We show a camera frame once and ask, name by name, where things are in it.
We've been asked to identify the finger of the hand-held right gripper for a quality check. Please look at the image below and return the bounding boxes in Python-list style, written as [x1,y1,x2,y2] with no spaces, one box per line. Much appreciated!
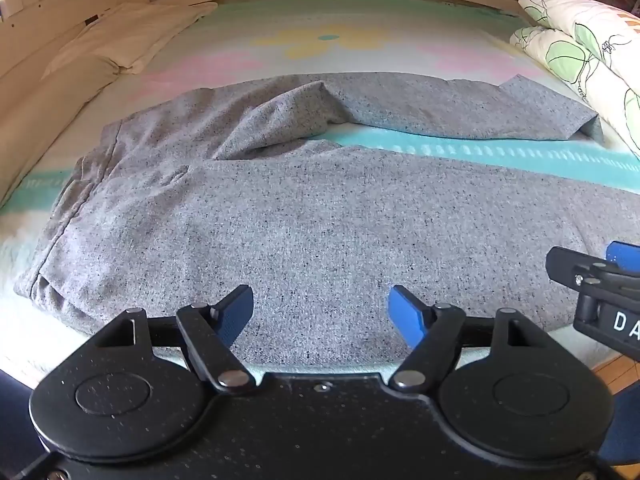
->
[545,246,640,297]
[605,241,640,272]

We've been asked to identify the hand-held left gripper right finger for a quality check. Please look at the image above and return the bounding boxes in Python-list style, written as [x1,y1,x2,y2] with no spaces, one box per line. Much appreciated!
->
[388,284,547,394]

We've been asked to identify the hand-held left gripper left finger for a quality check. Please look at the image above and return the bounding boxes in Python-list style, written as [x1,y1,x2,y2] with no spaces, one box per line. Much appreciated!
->
[94,284,254,394]

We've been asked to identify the grey speckled pants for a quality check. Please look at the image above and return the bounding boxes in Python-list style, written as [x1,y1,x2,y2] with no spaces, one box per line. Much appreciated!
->
[14,72,640,369]

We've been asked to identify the blue cloth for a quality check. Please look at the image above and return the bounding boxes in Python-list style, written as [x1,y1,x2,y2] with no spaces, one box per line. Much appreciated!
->
[609,382,640,466]

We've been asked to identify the white green floral pillow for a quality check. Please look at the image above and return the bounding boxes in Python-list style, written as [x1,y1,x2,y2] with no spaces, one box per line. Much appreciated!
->
[509,26,640,162]
[517,0,640,63]

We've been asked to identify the pastel floral bed sheet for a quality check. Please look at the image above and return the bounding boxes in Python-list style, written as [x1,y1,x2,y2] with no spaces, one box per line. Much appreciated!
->
[0,0,640,378]

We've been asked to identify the cream pillow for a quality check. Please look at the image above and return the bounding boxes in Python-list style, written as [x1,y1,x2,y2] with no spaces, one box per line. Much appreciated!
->
[42,2,219,79]

